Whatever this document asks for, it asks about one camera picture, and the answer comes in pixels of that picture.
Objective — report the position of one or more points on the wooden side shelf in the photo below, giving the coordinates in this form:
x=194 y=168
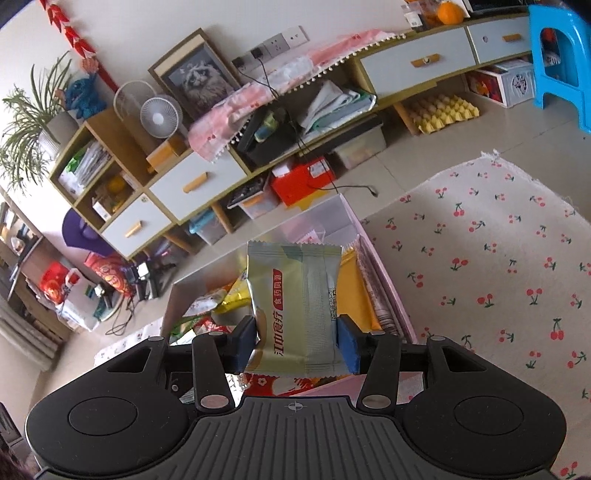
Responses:
x=27 y=258

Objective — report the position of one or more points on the white cabinet drawer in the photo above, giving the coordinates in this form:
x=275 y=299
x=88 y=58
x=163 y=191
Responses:
x=221 y=170
x=489 y=32
x=115 y=235
x=392 y=69

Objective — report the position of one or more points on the purple cap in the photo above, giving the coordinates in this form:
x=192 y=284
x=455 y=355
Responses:
x=76 y=230

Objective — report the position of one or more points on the wooden cabinet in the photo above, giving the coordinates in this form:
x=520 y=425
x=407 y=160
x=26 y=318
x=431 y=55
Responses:
x=124 y=152

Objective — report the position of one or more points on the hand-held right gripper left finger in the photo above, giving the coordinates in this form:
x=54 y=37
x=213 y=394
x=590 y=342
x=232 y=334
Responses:
x=242 y=346

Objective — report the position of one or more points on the black bag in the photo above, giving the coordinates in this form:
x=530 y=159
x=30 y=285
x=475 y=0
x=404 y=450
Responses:
x=258 y=147

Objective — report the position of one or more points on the black microwave oven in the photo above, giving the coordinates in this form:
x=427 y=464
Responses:
x=489 y=4

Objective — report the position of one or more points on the red chili decoration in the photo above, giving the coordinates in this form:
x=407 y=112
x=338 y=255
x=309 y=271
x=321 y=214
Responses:
x=74 y=37

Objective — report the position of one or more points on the blue plush toy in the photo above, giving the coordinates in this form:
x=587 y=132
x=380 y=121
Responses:
x=85 y=99

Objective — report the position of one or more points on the silver green snack packet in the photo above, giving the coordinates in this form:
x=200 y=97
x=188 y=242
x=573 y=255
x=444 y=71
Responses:
x=295 y=300

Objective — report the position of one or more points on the cherry print cloth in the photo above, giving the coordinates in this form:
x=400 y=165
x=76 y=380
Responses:
x=485 y=254

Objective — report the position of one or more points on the small white fan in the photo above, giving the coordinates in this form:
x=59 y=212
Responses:
x=161 y=115

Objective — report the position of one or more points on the orange fruit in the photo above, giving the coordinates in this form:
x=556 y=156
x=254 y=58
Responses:
x=115 y=184
x=450 y=13

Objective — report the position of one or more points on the white wall socket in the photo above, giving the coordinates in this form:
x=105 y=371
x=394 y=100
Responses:
x=286 y=39

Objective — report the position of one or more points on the white printed box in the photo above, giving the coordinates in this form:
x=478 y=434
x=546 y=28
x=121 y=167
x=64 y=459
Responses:
x=517 y=83

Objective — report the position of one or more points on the yellow cardboard box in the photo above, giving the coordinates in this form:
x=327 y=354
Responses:
x=164 y=157

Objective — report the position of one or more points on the potted green plant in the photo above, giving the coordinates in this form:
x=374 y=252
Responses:
x=27 y=115

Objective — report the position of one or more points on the blue lid storage bin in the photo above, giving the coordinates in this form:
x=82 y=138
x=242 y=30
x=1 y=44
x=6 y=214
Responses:
x=207 y=230

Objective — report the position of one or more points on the red flat box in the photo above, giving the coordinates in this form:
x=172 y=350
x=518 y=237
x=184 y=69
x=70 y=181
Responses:
x=304 y=180

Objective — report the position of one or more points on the blue plastic stool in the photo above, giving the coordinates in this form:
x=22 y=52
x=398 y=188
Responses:
x=554 y=23

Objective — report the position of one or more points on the shelf paper pile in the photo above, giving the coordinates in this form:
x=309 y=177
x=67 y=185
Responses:
x=87 y=166

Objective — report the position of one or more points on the red gift bag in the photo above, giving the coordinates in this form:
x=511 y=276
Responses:
x=55 y=281

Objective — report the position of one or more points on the pink cardboard box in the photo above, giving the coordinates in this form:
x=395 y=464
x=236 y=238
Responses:
x=318 y=217

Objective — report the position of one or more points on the long yellow bar packet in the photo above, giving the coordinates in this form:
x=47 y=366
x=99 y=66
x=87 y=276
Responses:
x=358 y=295

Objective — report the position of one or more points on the clear white bar packet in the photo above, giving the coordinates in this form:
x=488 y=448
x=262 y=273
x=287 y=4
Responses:
x=383 y=304

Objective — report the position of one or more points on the pink cherry cabinet cloth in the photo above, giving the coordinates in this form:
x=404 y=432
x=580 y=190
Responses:
x=240 y=104

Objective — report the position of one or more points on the framed cat picture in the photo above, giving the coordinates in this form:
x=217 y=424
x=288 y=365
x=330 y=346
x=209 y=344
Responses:
x=198 y=78

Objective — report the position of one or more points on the small black screen device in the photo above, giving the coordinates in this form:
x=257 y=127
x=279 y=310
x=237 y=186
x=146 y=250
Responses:
x=143 y=272

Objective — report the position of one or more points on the white shopping bag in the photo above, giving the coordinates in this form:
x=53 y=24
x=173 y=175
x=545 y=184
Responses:
x=78 y=309

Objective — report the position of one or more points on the yellow egg tray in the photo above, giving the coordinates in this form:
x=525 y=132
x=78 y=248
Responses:
x=443 y=115

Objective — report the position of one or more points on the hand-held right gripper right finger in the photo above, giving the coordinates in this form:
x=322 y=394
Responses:
x=348 y=346

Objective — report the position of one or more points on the clear storage bin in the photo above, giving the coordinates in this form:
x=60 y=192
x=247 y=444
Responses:
x=360 y=147

